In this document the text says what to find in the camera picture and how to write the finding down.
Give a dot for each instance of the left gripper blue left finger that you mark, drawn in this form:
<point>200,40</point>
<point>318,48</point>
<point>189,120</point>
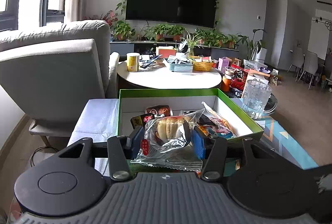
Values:
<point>119,150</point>

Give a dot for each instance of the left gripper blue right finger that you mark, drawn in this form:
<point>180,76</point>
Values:
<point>212,151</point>

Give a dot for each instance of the clear bag sliced bread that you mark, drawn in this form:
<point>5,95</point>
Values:
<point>167,143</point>

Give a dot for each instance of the red chicken snack pouch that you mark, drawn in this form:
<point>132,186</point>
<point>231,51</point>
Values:
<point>159,110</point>

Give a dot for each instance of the black square snack packet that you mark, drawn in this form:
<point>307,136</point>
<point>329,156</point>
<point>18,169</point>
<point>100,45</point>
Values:
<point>141,120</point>

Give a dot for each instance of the clear glass mug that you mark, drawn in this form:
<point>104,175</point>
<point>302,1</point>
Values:
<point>258,99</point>

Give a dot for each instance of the round white coffee table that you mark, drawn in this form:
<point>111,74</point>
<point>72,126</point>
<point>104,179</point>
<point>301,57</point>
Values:
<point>160,77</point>

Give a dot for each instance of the yellow wicker basket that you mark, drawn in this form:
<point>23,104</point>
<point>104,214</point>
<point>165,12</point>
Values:
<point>202,66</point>

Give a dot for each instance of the blue plastic tray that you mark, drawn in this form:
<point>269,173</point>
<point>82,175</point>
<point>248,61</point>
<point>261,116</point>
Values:
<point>181,67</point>

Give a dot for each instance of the dark tv console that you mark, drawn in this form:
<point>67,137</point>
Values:
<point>149,47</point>

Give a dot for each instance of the orange storage box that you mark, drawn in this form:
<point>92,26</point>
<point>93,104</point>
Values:
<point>164,52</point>

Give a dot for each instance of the grey armchair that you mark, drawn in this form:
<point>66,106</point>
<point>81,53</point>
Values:
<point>51,72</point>

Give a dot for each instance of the spider plant in vase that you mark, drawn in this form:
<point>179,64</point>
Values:
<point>191,41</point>

